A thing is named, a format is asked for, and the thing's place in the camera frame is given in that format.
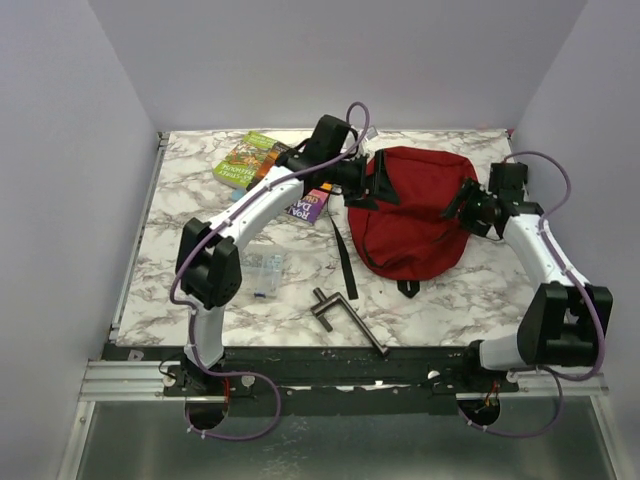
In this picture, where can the red backpack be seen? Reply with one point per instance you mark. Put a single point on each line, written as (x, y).
(410, 243)

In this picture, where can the purple orange Roald Dahl book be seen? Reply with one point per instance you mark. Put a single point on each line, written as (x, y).
(309, 207)

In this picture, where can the light blue notebook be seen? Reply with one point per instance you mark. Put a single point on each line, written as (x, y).
(237, 194)

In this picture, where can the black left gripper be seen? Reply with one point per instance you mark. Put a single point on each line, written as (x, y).
(356, 193)

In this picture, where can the dark metal T-shaped tool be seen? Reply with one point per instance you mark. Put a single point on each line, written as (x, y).
(336, 301)

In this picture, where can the clear plastic bag of parts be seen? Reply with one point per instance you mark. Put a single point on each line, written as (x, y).
(262, 270)

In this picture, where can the green treehouse book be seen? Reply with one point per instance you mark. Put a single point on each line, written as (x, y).
(239, 166)

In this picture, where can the dark brown novel book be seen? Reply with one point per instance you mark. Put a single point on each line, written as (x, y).
(267, 163)

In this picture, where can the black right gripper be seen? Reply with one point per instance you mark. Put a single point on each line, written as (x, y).
(469, 192)

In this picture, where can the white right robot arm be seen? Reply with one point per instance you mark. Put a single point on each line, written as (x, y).
(565, 323)

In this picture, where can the aluminium rail frame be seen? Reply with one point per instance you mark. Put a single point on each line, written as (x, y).
(134, 433)

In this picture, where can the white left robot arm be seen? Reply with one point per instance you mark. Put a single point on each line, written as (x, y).
(208, 269)

